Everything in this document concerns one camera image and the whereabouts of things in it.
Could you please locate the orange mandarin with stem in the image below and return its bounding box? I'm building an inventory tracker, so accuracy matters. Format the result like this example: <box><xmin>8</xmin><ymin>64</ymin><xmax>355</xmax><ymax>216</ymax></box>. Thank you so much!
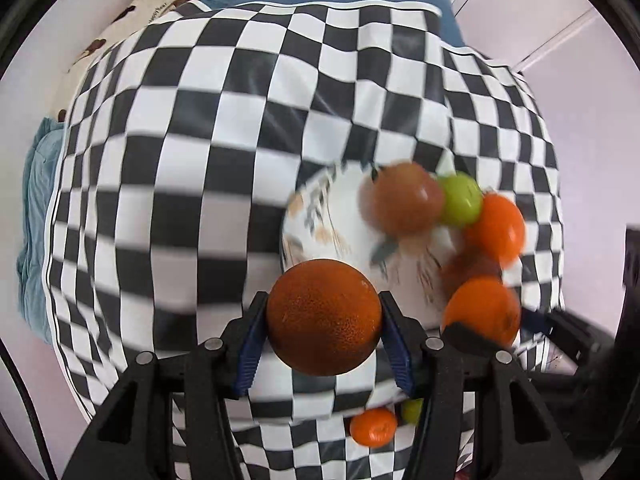
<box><xmin>442</xmin><ymin>276</ymin><xmax>522</xmax><ymax>348</ymax></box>

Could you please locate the green apple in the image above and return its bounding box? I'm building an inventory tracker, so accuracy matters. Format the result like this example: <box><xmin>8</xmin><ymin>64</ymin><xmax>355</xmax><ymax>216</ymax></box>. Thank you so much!
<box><xmin>437</xmin><ymin>172</ymin><xmax>484</xmax><ymax>228</ymax></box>
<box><xmin>401</xmin><ymin>399</ymin><xmax>423</xmax><ymax>426</ymax></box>

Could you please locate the dark red apple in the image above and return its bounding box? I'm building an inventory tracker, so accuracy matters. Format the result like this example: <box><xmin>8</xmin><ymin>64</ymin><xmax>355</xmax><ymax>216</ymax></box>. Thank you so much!
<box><xmin>440</xmin><ymin>249</ymin><xmax>501</xmax><ymax>301</ymax></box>

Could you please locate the yellow red apple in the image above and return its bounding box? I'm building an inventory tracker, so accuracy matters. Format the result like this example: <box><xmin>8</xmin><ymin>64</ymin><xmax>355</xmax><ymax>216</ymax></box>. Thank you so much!
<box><xmin>358</xmin><ymin>162</ymin><xmax>445</xmax><ymax>238</ymax></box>

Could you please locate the large orange on plate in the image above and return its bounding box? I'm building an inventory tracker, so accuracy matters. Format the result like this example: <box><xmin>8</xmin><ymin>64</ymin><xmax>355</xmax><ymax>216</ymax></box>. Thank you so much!
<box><xmin>463</xmin><ymin>193</ymin><xmax>526</xmax><ymax>269</ymax></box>

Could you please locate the floral ceramic oval plate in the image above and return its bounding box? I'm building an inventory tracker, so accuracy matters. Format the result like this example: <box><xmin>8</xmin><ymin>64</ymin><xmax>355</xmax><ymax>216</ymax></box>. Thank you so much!
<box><xmin>281</xmin><ymin>162</ymin><xmax>462</xmax><ymax>330</ymax></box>

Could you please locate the green apple on plate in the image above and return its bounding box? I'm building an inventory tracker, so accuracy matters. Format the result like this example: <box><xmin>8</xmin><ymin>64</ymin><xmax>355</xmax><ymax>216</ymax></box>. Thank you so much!
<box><xmin>437</xmin><ymin>172</ymin><xmax>484</xmax><ymax>228</ymax></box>

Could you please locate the black white checkered cloth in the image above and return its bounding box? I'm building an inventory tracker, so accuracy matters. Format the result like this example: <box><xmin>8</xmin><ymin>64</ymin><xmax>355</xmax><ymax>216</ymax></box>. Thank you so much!
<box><xmin>43</xmin><ymin>0</ymin><xmax>563</xmax><ymax>479</ymax></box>

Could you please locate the bear print pillow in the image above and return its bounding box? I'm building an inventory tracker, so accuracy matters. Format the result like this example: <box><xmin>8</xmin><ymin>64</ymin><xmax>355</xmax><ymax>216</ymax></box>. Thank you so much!
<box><xmin>49</xmin><ymin>0</ymin><xmax>190</xmax><ymax>122</ymax></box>

